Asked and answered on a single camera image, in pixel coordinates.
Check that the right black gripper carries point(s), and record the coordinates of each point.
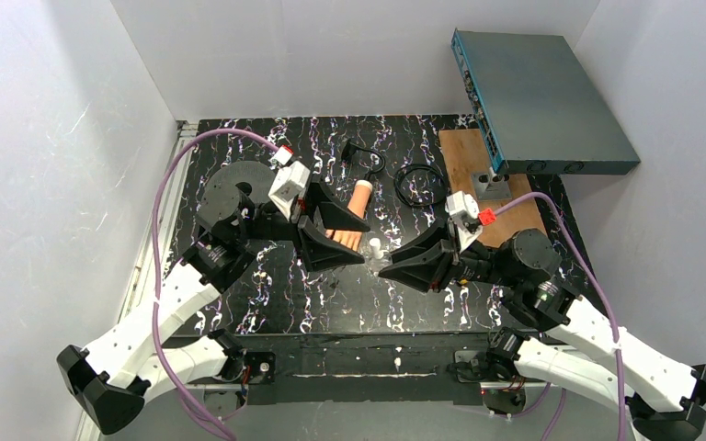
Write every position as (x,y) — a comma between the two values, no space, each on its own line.
(451,258)

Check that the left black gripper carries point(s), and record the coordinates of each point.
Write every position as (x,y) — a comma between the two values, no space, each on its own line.
(300,220)

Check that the blue network switch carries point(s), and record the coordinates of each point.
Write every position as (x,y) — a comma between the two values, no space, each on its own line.
(536,108)

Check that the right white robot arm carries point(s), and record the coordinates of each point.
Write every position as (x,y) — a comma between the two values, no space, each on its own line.
(564,339)

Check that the wooden board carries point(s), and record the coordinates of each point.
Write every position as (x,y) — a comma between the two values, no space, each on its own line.
(464,154)

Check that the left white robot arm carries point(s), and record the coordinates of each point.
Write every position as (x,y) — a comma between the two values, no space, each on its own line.
(113,377)

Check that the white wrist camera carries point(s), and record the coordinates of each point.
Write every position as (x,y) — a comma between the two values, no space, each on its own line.
(290,183)
(467,221)

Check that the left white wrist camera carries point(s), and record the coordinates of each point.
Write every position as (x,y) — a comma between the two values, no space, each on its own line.
(290,183)

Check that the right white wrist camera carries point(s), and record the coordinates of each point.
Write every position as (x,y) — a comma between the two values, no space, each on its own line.
(467,221)

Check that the mannequin hand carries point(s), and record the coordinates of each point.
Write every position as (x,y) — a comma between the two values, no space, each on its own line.
(357,204)

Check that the clear nail polish bottle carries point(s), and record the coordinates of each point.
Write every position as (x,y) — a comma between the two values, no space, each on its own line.
(376,250)

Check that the grey round disc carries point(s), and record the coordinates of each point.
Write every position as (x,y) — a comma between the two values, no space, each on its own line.
(237,189)

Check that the metal stand mount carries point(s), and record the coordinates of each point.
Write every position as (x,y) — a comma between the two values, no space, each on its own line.
(489,186)

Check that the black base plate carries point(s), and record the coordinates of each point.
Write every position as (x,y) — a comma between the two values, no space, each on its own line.
(364,367)

